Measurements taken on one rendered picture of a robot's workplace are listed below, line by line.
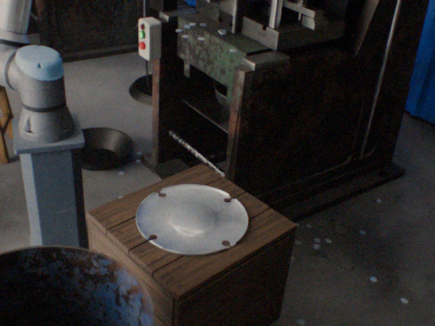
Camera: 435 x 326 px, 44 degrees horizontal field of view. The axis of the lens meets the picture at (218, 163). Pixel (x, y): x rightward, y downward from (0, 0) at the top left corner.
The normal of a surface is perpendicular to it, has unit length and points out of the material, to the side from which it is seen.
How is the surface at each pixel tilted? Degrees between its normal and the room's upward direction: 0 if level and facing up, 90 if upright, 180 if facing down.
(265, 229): 0
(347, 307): 0
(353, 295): 0
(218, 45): 90
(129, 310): 88
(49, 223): 90
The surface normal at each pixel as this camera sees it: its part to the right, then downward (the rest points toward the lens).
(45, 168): 0.34, 0.52
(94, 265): -0.30, 0.46
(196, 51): -0.81, 0.26
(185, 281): 0.07, -0.84
